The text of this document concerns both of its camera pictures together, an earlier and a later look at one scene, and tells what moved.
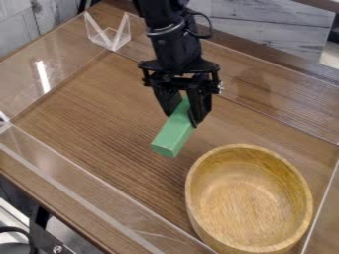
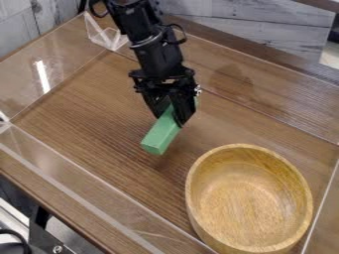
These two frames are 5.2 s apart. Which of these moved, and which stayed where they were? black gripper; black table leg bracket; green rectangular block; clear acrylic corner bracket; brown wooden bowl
Moved: green rectangular block; black gripper
Stayed: brown wooden bowl; black table leg bracket; clear acrylic corner bracket
